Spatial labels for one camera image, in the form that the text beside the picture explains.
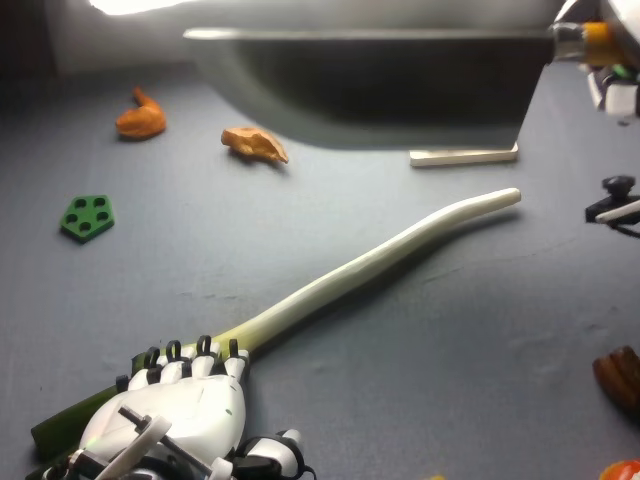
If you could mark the orange toy chicken wing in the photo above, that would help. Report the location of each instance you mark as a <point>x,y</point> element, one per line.
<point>142,122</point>

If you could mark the wooden peg board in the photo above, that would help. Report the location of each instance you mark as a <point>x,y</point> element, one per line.
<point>465,157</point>

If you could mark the brown toy meat piece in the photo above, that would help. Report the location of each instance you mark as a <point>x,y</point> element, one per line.
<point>622,380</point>

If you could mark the long pale leek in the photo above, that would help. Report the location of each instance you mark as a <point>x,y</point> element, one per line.
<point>350,272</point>

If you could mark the orange toy tart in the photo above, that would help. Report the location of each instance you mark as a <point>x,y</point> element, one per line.
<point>622,471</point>

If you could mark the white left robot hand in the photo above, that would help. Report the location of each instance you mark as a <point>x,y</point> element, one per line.
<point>200,405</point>

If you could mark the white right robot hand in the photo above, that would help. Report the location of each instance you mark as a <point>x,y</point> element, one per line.
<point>627,95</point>

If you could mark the green pentagon five-hole block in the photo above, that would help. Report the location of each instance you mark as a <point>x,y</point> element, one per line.
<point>90,212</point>

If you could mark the orange toy fried food piece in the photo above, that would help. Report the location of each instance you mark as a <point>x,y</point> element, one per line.
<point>255,142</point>

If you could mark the grey table cloth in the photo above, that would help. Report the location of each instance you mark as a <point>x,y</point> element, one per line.
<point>400,350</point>

